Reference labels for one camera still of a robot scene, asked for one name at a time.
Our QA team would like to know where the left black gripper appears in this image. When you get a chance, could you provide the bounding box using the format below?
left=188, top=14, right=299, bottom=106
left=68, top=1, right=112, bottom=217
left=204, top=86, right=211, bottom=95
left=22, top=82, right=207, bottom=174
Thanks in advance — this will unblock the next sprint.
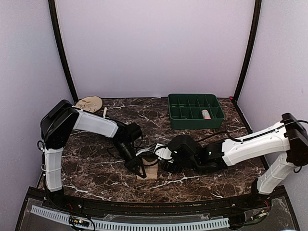
left=112, top=139, right=146, bottom=178

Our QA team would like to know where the beige striped sock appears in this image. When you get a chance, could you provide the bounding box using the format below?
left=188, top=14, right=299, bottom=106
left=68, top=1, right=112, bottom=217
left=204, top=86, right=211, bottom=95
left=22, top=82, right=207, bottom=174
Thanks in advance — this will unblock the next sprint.
left=136, top=157, right=158, bottom=180

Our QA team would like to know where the green compartment tray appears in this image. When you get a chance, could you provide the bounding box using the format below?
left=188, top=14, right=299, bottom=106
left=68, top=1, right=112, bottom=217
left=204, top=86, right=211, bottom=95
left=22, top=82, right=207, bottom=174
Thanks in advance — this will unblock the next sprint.
left=168, top=93, right=225, bottom=129

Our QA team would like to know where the pink patterned sock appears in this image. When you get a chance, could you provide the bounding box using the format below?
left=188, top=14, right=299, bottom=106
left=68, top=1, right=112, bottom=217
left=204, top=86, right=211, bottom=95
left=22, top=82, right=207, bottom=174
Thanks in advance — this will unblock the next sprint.
left=201, top=109, right=211, bottom=119

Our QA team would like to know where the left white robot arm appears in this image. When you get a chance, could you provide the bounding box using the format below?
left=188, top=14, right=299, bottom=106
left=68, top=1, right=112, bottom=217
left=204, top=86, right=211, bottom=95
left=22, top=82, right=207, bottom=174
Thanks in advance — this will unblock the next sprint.
left=37, top=100, right=147, bottom=210

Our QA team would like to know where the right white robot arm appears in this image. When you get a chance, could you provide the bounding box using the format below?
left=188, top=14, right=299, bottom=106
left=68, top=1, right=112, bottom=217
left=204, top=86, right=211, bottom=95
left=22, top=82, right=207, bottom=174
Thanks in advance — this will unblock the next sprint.
left=154, top=113, right=308, bottom=209

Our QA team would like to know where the wooden stick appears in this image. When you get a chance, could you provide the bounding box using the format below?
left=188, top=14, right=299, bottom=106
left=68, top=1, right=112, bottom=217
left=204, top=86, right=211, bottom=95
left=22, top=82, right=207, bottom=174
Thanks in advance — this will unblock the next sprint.
left=103, top=107, right=107, bottom=118

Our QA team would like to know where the round beige embroidered coaster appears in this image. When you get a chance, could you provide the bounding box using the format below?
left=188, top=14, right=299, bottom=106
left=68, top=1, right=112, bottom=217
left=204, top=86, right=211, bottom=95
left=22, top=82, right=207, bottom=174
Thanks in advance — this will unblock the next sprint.
left=75, top=96, right=103, bottom=113

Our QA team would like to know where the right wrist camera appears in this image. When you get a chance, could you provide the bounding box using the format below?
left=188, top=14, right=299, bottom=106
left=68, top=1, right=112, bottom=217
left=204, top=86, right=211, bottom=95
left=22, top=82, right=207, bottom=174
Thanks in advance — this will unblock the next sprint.
left=167, top=135, right=201, bottom=160

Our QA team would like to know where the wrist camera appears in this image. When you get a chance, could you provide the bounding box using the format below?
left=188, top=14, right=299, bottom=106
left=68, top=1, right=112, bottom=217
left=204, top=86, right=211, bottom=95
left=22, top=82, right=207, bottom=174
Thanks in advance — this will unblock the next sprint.
left=126, top=123, right=142, bottom=142
left=167, top=135, right=201, bottom=160

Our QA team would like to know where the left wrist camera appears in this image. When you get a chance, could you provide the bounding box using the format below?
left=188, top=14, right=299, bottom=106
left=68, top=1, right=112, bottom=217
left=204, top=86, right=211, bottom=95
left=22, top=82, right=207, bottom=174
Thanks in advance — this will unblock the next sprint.
left=126, top=123, right=142, bottom=142

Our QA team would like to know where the black front rail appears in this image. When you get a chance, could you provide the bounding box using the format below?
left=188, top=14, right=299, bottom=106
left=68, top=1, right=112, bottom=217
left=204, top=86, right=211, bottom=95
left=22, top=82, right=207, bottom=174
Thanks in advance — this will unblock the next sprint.
left=37, top=190, right=272, bottom=217

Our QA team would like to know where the white slotted cable duct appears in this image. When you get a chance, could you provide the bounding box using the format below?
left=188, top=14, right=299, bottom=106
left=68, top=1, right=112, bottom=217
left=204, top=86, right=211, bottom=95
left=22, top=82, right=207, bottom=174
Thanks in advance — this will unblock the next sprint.
left=30, top=205, right=230, bottom=231

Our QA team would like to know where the right black frame post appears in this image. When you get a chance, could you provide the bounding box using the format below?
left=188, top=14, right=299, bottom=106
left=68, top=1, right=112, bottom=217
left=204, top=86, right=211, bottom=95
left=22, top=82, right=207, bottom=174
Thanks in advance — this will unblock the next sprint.
left=233, top=0, right=262, bottom=102

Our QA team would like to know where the black frame post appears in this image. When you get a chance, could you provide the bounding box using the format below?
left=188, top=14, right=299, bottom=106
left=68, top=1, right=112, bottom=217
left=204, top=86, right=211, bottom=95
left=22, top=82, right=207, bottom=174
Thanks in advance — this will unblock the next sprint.
left=233, top=0, right=262, bottom=102
left=48, top=0, right=79, bottom=103

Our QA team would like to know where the left black frame post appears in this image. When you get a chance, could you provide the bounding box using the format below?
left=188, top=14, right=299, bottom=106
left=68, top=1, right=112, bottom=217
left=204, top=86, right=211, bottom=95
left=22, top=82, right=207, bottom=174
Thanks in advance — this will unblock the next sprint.
left=48, top=0, right=79, bottom=103

